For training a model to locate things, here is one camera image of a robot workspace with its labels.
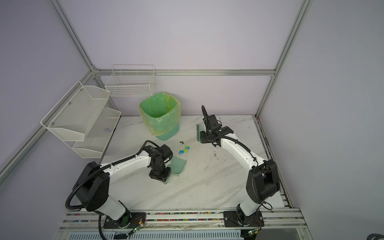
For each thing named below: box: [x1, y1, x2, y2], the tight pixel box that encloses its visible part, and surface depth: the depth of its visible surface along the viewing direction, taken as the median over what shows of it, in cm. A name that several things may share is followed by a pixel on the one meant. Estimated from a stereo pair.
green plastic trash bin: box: [139, 92, 181, 141], surface depth 95 cm
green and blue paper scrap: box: [178, 145, 191, 154], surface depth 103 cm
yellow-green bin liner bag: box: [138, 92, 182, 136], surface depth 94 cm
